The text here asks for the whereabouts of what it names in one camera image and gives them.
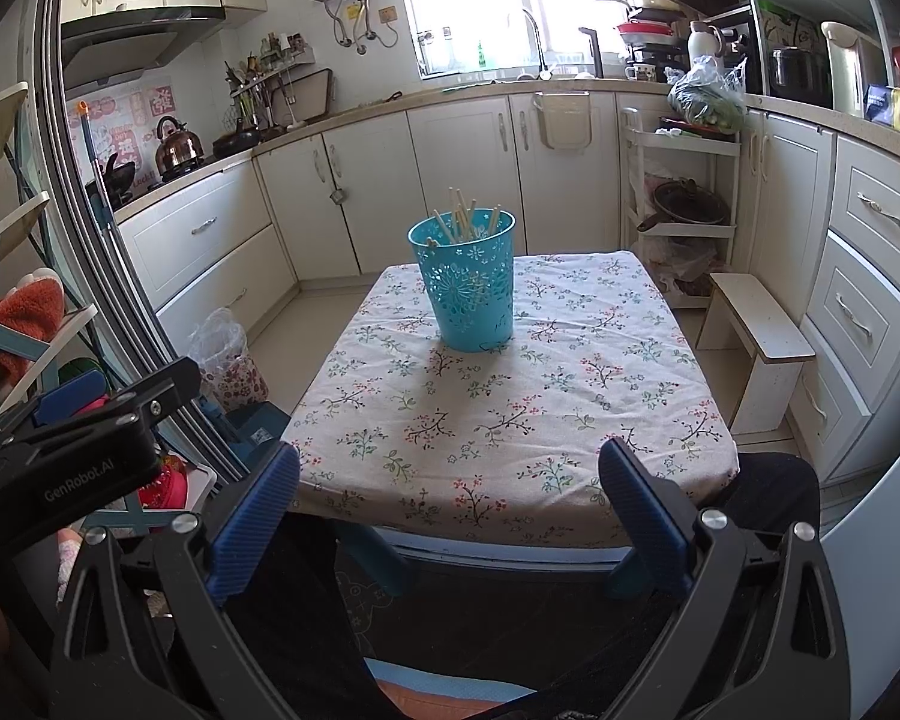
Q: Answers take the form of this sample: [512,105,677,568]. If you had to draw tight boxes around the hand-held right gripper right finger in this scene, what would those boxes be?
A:
[598,436,852,720]

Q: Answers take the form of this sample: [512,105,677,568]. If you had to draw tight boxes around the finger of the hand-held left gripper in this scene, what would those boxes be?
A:
[31,358,202,430]

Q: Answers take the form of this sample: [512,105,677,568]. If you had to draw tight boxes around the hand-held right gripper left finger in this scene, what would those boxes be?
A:
[45,441,323,720]

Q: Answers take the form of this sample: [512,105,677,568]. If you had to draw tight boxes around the blue perforated plastic basket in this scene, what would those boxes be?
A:
[408,208,517,353]

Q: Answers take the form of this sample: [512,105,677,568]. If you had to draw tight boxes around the bundle of wooden chopsticks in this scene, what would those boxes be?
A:
[426,187,505,248]

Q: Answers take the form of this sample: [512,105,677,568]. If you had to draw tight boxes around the person's left hand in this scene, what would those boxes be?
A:
[0,531,85,665]

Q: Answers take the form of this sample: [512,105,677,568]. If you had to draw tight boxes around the floral trash bin with bag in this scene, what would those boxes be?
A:
[187,307,269,412]

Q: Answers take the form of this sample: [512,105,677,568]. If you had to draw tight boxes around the red plastic item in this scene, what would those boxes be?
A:
[139,457,192,511]

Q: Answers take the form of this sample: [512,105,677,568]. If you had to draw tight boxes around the person's dark trousers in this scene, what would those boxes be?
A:
[217,454,822,720]

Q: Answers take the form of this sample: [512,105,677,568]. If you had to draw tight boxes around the orange cloth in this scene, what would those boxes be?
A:
[0,274,65,383]

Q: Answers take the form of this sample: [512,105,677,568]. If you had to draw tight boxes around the floral tablecloth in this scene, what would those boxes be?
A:
[280,250,741,550]

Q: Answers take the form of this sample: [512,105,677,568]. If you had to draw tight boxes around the black stove wok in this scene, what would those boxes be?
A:
[94,154,137,207]

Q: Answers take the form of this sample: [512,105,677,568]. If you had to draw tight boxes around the white wooden stool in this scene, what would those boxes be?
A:
[695,273,816,436]

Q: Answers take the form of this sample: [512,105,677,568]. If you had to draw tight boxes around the steel kettle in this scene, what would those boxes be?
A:
[154,116,205,173]

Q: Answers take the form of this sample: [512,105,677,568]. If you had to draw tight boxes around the white appliance panel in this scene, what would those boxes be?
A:
[817,390,900,720]

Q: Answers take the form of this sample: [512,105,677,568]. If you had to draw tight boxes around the clear plastic bag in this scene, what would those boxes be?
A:
[649,236,721,293]

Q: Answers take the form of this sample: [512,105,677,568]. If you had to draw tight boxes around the light blue seat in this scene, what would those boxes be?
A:
[364,656,537,720]

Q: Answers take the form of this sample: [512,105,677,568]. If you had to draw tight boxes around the black frying pan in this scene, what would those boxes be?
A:
[211,127,262,158]

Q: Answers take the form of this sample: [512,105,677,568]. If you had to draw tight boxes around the blue white storage shelf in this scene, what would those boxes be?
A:
[0,82,218,533]

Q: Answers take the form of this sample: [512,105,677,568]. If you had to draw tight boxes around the leaning tray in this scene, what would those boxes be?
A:
[285,67,335,125]

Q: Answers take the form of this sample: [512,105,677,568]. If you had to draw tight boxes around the range hood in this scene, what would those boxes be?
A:
[60,7,226,91]

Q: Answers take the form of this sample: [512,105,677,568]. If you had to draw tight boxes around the white tiered storage rack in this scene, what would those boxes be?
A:
[619,106,741,308]

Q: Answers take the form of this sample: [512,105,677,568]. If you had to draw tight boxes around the white base cabinets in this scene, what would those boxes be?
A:
[116,90,631,331]

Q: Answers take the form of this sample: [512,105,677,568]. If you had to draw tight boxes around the white hanging waste bin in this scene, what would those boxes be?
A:
[532,90,592,151]

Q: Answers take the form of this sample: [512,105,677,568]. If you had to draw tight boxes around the bag of green vegetables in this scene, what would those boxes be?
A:
[666,55,749,132]

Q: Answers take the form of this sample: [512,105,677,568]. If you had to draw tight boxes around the black faucet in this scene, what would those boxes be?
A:
[579,27,605,78]

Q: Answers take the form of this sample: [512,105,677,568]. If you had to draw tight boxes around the black rice cooker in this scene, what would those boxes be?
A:
[766,47,833,107]

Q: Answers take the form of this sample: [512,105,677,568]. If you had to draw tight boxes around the chrome faucet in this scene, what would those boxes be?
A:
[523,9,552,81]

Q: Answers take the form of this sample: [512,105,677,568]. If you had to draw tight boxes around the white thermos jug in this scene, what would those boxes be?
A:
[686,21,723,65]

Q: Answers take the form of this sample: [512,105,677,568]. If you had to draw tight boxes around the blue box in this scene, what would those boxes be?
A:
[864,82,900,125]

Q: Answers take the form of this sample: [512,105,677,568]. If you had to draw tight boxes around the white electric kettle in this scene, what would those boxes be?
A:
[820,21,890,117]

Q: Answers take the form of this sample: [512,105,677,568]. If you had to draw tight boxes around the kitchen window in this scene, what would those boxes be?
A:
[391,0,631,80]

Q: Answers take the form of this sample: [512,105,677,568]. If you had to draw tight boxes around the blue table frame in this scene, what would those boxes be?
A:
[334,521,646,601]

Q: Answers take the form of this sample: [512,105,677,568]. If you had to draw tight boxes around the blue mop handle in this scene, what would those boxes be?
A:
[77,100,113,218]

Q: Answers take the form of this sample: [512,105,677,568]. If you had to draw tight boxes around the metal sliding door frame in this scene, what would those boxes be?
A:
[30,0,248,481]

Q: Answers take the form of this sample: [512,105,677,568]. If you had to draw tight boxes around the pink patterned wall sticker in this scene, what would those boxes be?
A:
[67,84,177,188]

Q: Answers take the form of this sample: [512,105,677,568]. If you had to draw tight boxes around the black wok with handle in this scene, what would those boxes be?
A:
[637,178,730,233]

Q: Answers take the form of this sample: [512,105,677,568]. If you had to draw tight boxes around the wall utensil rack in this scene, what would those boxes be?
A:
[225,31,316,128]

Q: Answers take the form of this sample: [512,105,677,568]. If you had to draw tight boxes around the water heater hoses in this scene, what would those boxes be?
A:
[324,0,380,55]

